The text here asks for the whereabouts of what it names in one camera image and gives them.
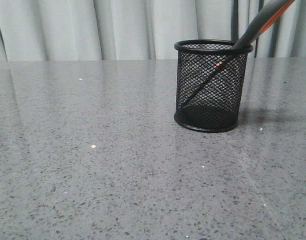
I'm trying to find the black mesh pen bucket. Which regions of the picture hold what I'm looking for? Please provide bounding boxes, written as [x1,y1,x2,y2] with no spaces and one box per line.
[174,39,253,133]

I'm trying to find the grey pleated curtain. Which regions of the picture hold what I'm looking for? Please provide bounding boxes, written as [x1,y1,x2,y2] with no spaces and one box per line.
[0,0,306,62]

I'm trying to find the grey orange handled scissors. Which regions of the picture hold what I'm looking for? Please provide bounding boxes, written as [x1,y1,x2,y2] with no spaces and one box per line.
[183,0,294,105]

